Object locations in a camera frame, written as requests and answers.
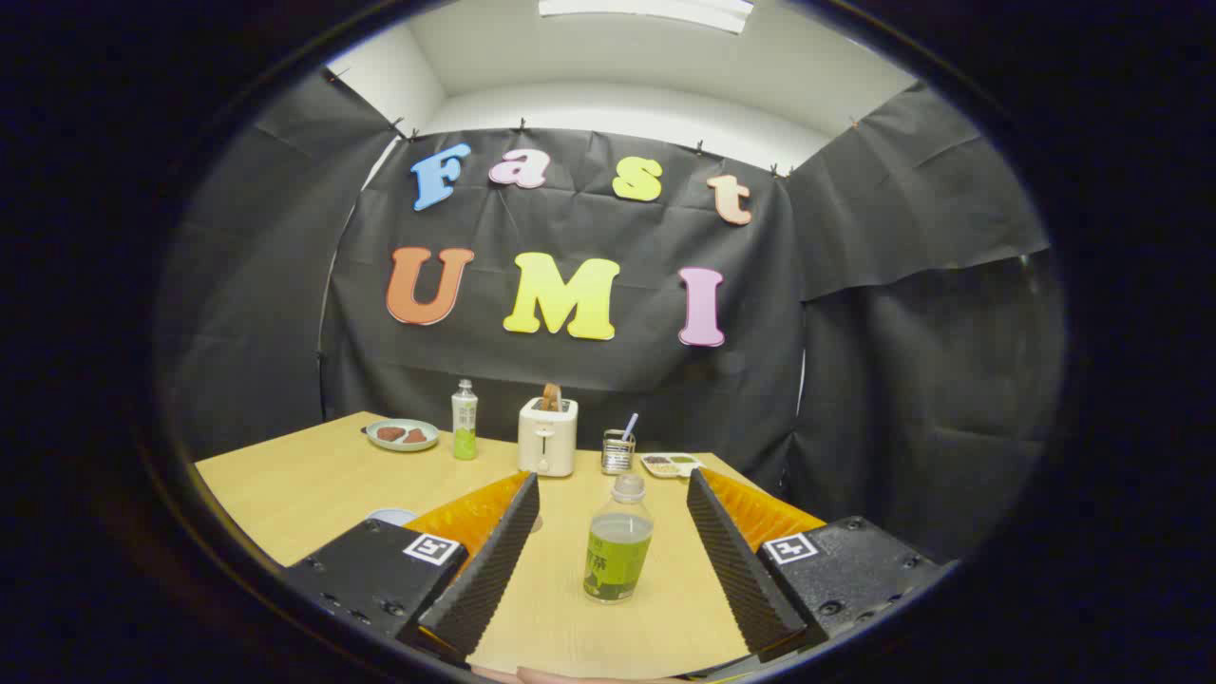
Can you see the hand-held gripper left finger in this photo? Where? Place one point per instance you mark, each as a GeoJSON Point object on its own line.
{"type": "Point", "coordinates": [484, 579]}

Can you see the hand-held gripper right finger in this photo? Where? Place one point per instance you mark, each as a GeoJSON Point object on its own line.
{"type": "Point", "coordinates": [741, 570]}

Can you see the clear juice bottle green label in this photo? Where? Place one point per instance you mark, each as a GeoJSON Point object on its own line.
{"type": "Point", "coordinates": [617, 560]}

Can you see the slim white and green bottle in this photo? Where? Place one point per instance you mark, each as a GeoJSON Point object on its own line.
{"type": "Point", "coordinates": [465, 423]}

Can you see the white divided dish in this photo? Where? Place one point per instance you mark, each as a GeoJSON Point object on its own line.
{"type": "Point", "coordinates": [671, 465]}

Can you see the white toaster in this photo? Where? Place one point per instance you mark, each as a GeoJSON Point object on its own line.
{"type": "Point", "coordinates": [547, 442]}

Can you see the pale green plate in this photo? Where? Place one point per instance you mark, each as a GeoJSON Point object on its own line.
{"type": "Point", "coordinates": [403, 446]}

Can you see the brown food piece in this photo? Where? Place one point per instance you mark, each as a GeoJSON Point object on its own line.
{"type": "Point", "coordinates": [415, 436]}
{"type": "Point", "coordinates": [390, 434]}

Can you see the brown bread slice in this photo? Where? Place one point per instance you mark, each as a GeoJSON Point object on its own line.
{"type": "Point", "coordinates": [551, 396]}

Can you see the wooden table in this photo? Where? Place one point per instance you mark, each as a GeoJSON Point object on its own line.
{"type": "Point", "coordinates": [313, 484]}

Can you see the black backdrop cloth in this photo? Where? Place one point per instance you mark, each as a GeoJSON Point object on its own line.
{"type": "Point", "coordinates": [570, 228]}

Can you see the ceiling light panel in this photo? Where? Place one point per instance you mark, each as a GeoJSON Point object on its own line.
{"type": "Point", "coordinates": [646, 11]}

